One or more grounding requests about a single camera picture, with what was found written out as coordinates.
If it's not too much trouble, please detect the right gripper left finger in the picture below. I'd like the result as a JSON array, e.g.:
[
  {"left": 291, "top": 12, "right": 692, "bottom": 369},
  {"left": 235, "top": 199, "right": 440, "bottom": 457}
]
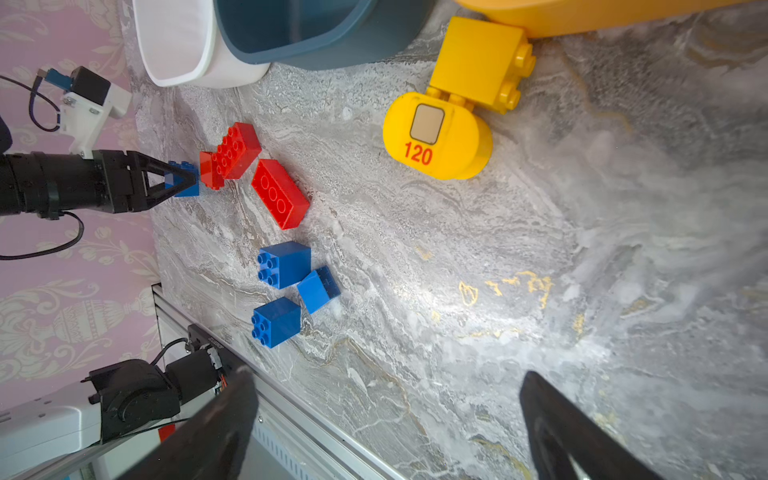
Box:
[{"left": 121, "top": 367, "right": 258, "bottom": 479}]

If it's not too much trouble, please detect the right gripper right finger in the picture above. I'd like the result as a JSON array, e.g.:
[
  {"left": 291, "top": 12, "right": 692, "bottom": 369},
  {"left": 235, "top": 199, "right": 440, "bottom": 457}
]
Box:
[{"left": 519, "top": 371, "right": 659, "bottom": 479}]

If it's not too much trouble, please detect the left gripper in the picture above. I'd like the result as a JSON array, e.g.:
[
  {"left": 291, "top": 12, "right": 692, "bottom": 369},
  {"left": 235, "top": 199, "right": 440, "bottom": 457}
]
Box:
[{"left": 1, "top": 150, "right": 198, "bottom": 218}]

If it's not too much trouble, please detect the long red lego brick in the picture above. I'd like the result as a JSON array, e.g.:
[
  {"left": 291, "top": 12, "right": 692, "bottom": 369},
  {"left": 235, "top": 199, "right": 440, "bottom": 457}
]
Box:
[{"left": 212, "top": 122, "right": 262, "bottom": 180}]

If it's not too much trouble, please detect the white plastic bin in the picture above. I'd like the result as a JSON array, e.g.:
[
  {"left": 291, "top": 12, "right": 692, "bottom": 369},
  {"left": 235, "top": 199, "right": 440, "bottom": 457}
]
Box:
[{"left": 133, "top": 0, "right": 270, "bottom": 89}]

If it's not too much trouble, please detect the blue sloped lego brick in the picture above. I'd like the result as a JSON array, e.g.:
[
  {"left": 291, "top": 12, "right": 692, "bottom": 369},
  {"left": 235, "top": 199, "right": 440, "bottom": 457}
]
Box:
[{"left": 297, "top": 266, "right": 340, "bottom": 314}]

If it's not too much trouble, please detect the dark teal plastic bin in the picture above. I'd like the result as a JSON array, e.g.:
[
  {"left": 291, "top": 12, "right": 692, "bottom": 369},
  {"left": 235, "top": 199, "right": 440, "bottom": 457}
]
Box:
[{"left": 214, "top": 0, "right": 434, "bottom": 71}]

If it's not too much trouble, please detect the yellow plastic bin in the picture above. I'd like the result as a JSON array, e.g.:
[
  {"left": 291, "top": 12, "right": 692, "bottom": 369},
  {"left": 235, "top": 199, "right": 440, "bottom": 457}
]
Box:
[{"left": 457, "top": 0, "right": 742, "bottom": 38}]

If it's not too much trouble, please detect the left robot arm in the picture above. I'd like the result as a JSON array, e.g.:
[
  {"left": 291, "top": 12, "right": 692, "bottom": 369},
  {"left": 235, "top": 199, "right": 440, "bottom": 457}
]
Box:
[{"left": 1, "top": 150, "right": 238, "bottom": 478}]

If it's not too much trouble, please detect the small red lego brick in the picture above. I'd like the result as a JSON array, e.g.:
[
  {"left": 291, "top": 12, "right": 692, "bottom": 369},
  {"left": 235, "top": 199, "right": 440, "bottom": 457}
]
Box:
[{"left": 199, "top": 152, "right": 225, "bottom": 191}]

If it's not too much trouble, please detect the red lego brick right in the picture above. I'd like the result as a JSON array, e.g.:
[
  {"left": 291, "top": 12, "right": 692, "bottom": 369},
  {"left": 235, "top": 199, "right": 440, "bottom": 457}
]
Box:
[{"left": 251, "top": 159, "right": 310, "bottom": 230}]

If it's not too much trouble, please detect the yellow rounded lego 120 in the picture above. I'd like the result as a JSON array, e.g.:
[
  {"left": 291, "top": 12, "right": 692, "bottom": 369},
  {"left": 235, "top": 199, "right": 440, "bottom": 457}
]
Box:
[{"left": 382, "top": 88, "right": 493, "bottom": 180}]

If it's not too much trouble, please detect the yellow lego cube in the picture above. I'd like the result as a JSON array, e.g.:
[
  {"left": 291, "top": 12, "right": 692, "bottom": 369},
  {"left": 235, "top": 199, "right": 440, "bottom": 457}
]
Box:
[{"left": 427, "top": 17, "right": 536, "bottom": 114}]

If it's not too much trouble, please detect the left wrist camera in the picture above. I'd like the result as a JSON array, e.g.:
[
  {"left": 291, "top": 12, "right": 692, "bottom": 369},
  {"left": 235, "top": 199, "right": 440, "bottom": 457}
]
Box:
[{"left": 38, "top": 66, "right": 132, "bottom": 159}]

